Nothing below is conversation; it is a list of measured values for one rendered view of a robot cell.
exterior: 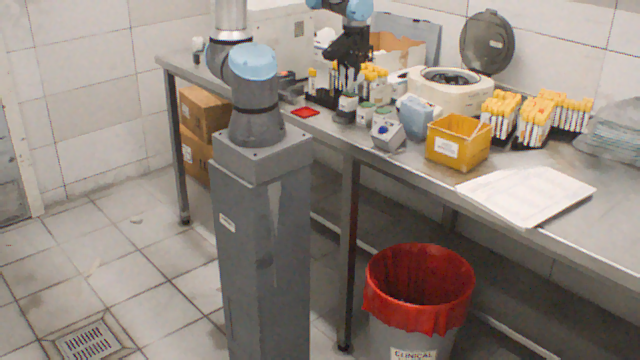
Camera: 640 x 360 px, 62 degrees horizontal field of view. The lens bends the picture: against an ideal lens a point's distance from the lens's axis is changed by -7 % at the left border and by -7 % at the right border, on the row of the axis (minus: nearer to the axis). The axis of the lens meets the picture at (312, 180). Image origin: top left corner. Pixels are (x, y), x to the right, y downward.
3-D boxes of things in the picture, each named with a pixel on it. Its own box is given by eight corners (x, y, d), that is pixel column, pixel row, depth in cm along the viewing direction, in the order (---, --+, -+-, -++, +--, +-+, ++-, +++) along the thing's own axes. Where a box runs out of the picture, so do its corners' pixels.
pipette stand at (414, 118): (394, 132, 168) (396, 101, 163) (411, 127, 171) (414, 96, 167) (417, 144, 161) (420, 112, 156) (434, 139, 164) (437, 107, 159)
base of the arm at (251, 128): (242, 153, 139) (239, 117, 133) (219, 130, 150) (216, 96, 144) (296, 138, 145) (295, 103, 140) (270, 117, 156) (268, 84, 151)
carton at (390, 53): (326, 79, 212) (326, 40, 204) (377, 65, 228) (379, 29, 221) (374, 96, 195) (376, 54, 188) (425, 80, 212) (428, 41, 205)
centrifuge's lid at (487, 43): (464, 2, 184) (479, 4, 189) (450, 73, 195) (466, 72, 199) (513, 15, 168) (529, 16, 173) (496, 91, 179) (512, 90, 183)
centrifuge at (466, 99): (386, 107, 186) (388, 72, 180) (449, 92, 200) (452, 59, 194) (436, 132, 168) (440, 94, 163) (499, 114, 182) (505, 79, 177)
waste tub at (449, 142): (423, 158, 153) (426, 124, 148) (448, 143, 161) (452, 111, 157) (465, 174, 145) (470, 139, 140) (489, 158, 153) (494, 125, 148)
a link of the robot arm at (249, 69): (243, 113, 135) (239, 60, 128) (221, 95, 145) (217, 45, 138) (287, 102, 140) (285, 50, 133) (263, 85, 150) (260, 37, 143)
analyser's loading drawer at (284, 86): (252, 84, 200) (252, 70, 197) (267, 80, 204) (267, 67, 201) (289, 99, 186) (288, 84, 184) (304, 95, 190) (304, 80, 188)
